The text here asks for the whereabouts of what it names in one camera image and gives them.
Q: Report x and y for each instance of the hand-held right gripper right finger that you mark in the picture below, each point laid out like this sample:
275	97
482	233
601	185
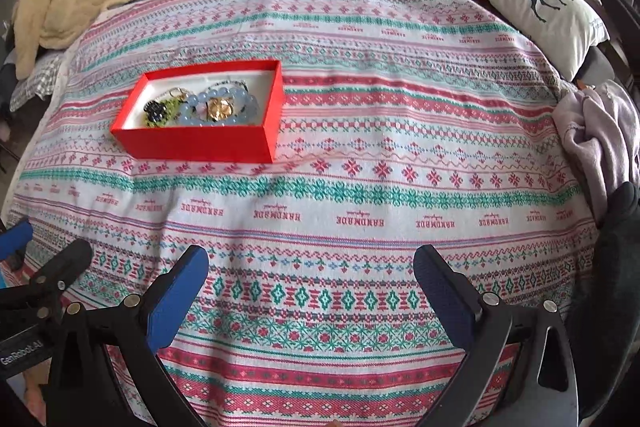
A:
445	302

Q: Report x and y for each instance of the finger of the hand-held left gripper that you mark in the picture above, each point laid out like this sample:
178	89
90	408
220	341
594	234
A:
12	242
60	272

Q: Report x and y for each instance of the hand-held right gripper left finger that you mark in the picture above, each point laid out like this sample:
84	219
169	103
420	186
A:
175	297

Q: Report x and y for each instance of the red cardboard box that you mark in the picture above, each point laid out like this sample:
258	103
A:
200	142

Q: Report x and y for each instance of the gold flower brooch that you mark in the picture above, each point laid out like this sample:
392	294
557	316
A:
221	108

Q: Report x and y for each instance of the gold earring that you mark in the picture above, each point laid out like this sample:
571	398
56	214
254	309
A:
175	94

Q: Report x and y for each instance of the grey checked sheet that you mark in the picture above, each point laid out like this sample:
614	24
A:
37	82

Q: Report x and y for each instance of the dark cloth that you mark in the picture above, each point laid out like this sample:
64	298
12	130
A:
610	297

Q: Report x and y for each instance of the patterned printed blanket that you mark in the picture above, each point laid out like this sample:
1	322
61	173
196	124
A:
325	187

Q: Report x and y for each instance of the lilac cloth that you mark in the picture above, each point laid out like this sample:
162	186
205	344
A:
600	137

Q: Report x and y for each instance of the deer print pillow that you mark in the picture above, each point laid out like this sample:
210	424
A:
550	17

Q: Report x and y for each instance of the black chair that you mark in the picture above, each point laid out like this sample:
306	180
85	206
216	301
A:
620	17

